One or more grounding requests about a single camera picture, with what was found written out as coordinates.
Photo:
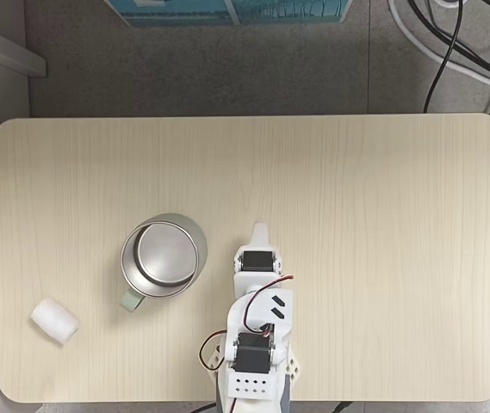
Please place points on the white gauze dressing roll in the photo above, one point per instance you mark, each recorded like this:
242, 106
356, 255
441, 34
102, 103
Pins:
54, 320

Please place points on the gray table clamp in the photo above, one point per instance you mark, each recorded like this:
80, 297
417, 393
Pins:
285, 393

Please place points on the blue printed box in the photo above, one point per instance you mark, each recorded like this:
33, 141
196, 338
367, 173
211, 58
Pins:
184, 10

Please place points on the white power strip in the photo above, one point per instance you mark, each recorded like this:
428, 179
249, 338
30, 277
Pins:
449, 2

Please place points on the white shelf board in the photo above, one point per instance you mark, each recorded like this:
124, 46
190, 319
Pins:
8, 49

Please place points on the white perforated base plate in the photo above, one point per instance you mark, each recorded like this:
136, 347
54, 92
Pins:
216, 359

